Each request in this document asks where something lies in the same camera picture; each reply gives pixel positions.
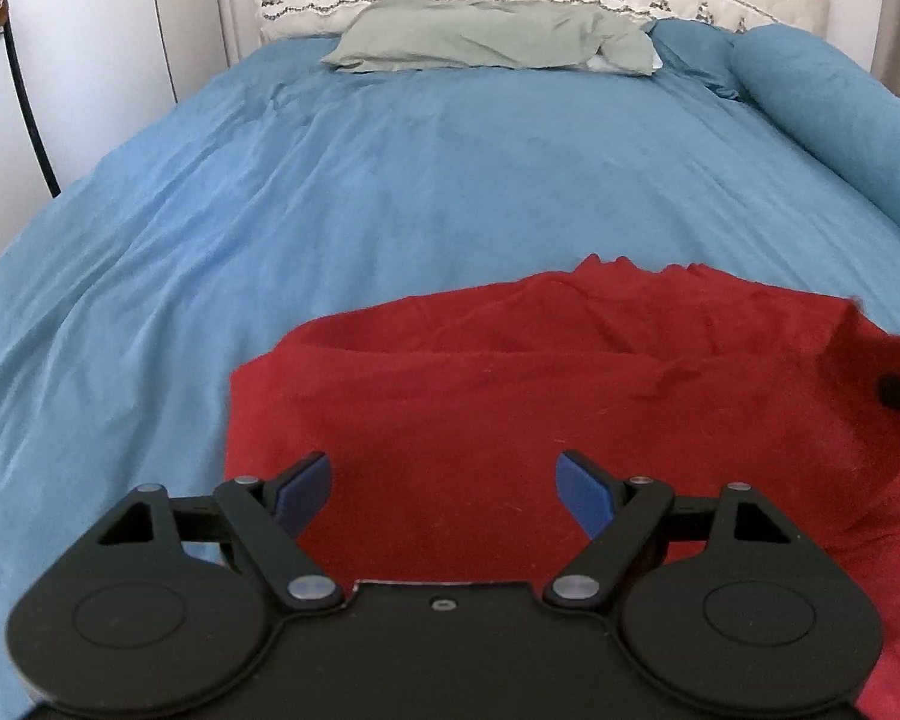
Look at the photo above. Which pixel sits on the blue bolster cushion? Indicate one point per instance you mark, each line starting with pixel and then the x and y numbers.
pixel 832 105

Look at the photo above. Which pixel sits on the black metal pole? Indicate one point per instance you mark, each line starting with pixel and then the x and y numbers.
pixel 24 82

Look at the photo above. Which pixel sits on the white wardrobe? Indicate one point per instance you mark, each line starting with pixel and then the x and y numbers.
pixel 97 37

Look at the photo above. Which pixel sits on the blue bed cover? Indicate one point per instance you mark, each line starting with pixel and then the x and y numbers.
pixel 360 187

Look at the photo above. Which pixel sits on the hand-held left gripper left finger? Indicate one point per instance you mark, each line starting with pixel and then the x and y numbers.
pixel 304 496

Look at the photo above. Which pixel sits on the blue pillow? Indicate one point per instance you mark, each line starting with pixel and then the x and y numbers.
pixel 694 52

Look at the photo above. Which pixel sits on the green pillow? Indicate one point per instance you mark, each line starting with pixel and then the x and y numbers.
pixel 480 34

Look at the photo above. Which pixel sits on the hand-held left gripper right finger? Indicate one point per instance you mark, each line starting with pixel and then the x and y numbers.
pixel 583 496

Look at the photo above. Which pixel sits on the red cloth garment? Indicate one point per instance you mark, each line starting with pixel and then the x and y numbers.
pixel 495 405

